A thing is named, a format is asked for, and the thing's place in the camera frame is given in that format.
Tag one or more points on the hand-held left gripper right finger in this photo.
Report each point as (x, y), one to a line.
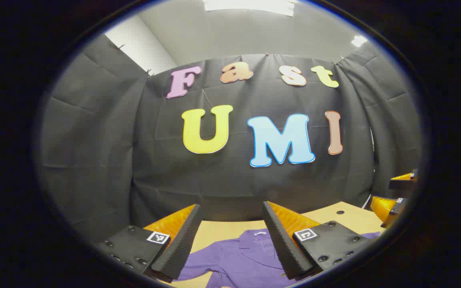
(284, 248)

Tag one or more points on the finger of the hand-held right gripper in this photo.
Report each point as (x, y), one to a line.
(382, 208)
(402, 183)

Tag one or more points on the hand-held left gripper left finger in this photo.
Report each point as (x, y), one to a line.
(182, 244)

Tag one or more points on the purple button shirt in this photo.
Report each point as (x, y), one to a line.
(234, 260)

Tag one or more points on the black backdrop cloth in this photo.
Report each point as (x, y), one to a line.
(214, 180)

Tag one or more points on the large ceiling light panel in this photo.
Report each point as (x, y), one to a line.
(250, 6)

